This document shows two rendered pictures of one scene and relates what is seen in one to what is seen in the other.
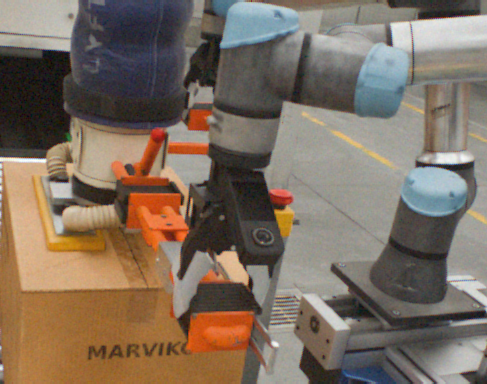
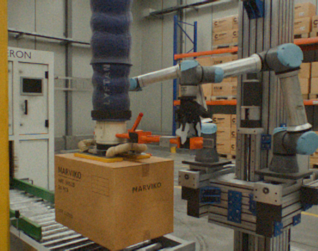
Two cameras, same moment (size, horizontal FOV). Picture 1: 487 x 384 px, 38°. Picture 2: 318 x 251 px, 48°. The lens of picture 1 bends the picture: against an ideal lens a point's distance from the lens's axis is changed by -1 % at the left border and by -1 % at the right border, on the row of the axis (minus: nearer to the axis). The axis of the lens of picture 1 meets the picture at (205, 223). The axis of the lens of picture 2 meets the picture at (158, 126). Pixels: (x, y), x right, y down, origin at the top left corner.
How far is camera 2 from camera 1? 0.98 m
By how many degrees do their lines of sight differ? 29
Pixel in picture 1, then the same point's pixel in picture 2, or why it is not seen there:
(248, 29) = (190, 64)
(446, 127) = not seen: hidden behind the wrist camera
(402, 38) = not seen: hidden behind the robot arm
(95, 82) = (109, 107)
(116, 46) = (114, 95)
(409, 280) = (209, 156)
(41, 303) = (119, 172)
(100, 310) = (134, 173)
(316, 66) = (205, 71)
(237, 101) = (190, 82)
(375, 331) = (205, 173)
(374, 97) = (219, 76)
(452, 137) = not seen: hidden behind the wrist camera
